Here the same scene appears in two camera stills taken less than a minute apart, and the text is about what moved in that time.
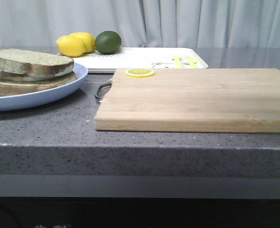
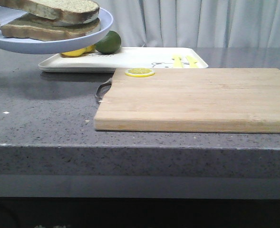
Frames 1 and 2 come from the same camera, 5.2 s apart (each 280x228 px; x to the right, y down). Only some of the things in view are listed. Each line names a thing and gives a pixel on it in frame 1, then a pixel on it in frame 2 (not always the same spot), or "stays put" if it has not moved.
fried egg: x=12 y=77 -> x=53 y=22
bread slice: x=29 y=62 -> x=65 y=11
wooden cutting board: x=222 y=100 stays put
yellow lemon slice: x=140 y=72 stays put
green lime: x=108 y=42 stays put
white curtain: x=162 y=23 stays put
